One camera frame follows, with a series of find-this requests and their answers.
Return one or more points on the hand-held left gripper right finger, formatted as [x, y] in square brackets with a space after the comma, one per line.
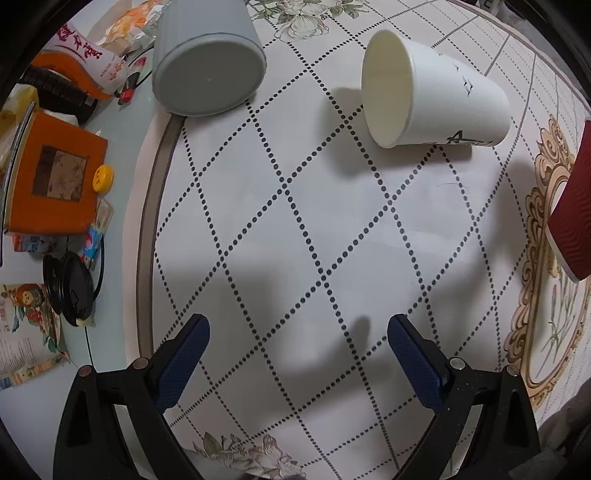
[418, 364]

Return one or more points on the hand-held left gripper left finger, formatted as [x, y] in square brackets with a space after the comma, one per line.
[181, 357]

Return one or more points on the white paper cup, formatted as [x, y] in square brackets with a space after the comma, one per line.
[427, 90]

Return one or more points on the red ribbed paper cup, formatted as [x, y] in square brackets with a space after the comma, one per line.
[574, 212]

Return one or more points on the grey cup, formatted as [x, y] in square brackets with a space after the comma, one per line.
[207, 62]

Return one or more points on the patterned table mat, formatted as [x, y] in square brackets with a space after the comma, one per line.
[351, 258]

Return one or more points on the black round lid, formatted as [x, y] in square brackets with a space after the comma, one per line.
[71, 286]

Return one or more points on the small colourful packet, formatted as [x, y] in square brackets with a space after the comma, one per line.
[96, 233]

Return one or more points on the illustrated paper packet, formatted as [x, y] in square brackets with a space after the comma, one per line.
[25, 332]

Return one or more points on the small blue white carton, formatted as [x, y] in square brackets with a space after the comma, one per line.
[28, 243]

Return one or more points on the yellow bottle cap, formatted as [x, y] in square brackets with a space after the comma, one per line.
[102, 178]

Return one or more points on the orange box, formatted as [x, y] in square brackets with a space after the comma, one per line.
[53, 177]

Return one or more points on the black tray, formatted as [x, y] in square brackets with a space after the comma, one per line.
[60, 90]

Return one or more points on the white red-printed bag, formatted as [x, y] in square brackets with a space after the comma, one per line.
[90, 57]

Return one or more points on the orange snack packet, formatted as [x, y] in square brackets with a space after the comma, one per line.
[131, 23]

